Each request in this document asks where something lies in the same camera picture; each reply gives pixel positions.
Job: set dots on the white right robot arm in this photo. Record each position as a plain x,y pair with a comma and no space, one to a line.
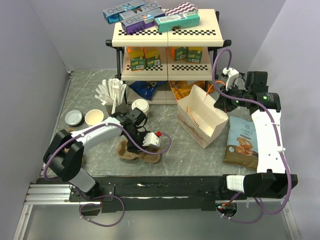
272,178

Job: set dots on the brown cardboard cup carrier top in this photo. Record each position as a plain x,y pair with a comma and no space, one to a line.
124,154

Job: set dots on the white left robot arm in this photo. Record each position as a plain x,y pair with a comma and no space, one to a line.
63,158

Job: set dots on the bundle of wrapped white straws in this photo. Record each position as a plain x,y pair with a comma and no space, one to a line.
111,92

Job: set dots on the green orange box far right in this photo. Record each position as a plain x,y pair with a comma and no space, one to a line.
194,54

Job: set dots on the blue snack bag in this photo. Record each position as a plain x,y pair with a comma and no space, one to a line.
146,89

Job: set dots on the brown chips bag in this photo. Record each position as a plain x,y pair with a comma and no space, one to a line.
242,146

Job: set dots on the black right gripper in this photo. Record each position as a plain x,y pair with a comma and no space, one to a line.
223,104

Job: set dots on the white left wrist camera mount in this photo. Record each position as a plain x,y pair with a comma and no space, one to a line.
151,139

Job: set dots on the teal toothpaste box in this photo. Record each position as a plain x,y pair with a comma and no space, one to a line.
177,21

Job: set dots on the green orange box far left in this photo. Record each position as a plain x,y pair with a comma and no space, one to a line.
137,58

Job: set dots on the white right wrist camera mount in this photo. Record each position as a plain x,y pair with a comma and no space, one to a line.
230,74

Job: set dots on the cream two-tier shelf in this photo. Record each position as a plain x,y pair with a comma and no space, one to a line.
207,35

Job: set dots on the white plastic cup lid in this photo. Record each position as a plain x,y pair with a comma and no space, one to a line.
141,104

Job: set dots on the green orange box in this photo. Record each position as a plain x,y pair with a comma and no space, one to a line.
152,56
178,52
194,54
137,58

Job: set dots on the orange snack bag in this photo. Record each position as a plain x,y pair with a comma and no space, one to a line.
182,89

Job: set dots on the stack of white paper cups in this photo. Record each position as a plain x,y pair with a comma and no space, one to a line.
94,117

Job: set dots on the blue toothpaste box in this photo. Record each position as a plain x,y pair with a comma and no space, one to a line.
112,15
140,10

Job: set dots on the white paper coffee cup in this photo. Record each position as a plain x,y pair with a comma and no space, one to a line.
139,113

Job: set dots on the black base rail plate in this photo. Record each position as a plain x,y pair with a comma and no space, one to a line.
138,193

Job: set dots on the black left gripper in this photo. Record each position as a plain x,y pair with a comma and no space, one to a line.
133,147

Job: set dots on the paper takeout bag orange handles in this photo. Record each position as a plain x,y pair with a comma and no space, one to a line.
198,116

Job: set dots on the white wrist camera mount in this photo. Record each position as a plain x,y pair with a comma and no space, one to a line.
151,139
230,74

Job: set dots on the stack of white lids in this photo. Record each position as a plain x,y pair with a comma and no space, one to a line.
73,118

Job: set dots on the pink wavy pattern pouch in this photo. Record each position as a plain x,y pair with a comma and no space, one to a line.
184,7

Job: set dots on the purple toothpaste box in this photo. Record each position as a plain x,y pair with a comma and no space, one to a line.
137,23

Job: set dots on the brown cardboard cup carrier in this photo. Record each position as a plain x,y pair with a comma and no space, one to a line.
124,154
66,149

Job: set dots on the grey straw holder cup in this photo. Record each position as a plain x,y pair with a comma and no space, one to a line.
122,108

